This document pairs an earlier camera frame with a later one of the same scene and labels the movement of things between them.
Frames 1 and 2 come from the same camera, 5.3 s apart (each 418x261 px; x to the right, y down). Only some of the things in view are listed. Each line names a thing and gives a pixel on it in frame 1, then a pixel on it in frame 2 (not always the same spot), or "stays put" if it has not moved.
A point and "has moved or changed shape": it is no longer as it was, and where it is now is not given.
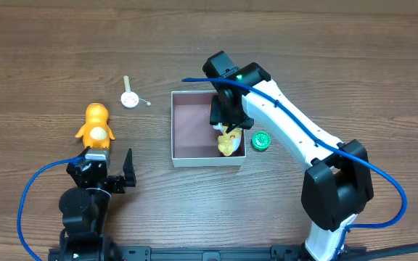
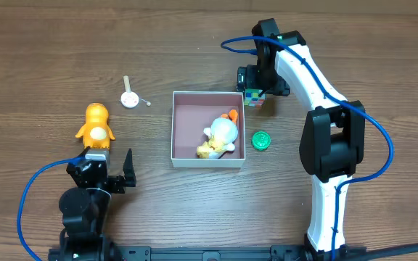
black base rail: x=173 y=253 stays put
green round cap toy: x=261 y=141 stays put
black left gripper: x=111 y=183 stays put
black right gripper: x=231 y=121 → x=250 y=85
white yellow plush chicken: x=228 y=143 has moved or changed shape
